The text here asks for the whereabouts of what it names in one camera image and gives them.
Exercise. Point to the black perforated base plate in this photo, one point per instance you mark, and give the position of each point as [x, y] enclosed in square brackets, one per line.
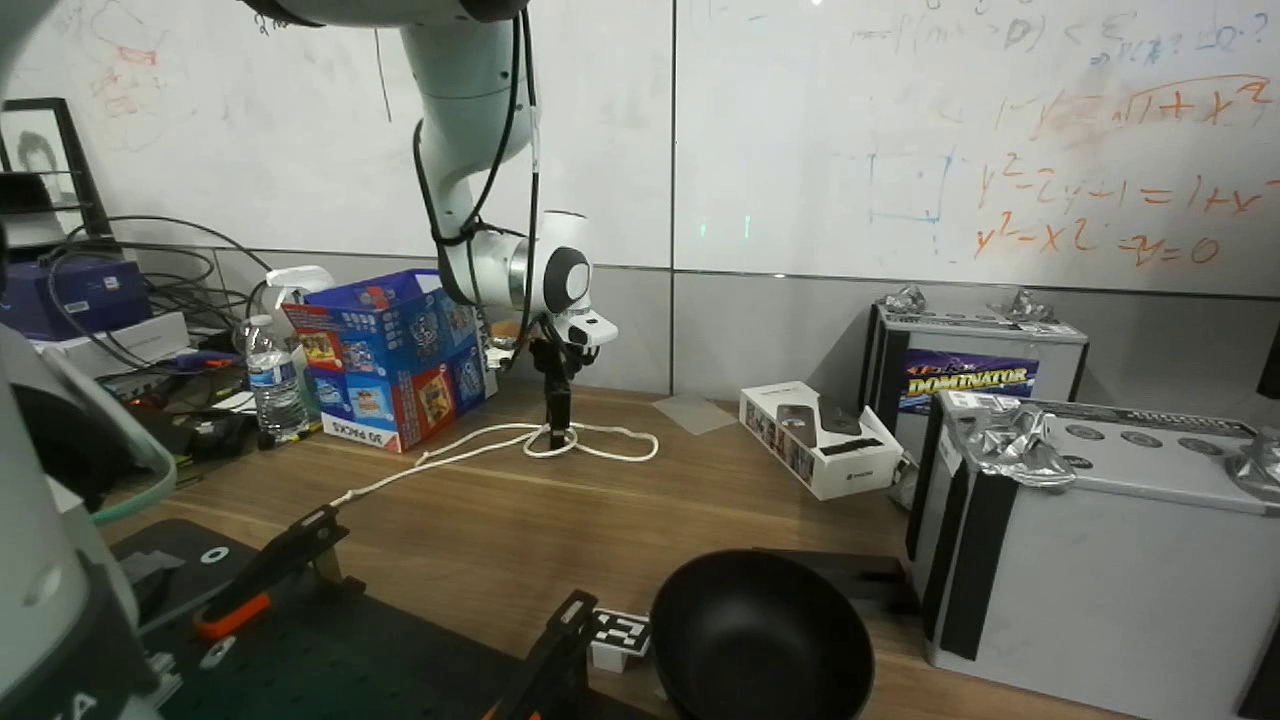
[344, 666]

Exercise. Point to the blue device case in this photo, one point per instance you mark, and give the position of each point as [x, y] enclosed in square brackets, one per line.
[83, 298]

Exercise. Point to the black picture frame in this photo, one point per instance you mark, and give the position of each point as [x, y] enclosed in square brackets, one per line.
[27, 203]

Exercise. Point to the clear water bottle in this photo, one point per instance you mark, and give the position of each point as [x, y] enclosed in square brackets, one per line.
[279, 387]

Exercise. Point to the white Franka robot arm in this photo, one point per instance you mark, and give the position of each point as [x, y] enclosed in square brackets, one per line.
[472, 81]

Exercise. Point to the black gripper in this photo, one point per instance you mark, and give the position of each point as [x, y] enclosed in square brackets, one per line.
[558, 360]

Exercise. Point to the small grey labelled battery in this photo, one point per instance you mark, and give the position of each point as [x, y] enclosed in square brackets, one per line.
[973, 383]

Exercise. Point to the black bracket clamp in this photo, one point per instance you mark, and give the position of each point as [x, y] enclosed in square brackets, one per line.
[553, 661]

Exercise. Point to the black white fiducial tag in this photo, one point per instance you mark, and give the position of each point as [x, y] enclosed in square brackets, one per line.
[623, 639]

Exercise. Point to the small white product box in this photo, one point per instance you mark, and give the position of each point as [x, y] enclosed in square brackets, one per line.
[832, 461]

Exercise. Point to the blue printed cardboard box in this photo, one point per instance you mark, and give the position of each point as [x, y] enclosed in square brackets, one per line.
[382, 360]

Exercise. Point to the crumpled aluminium foil piece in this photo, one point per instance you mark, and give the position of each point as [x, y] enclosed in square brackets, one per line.
[1027, 308]
[1012, 443]
[904, 307]

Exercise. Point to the large grey battery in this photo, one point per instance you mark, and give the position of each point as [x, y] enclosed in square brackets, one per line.
[1120, 586]

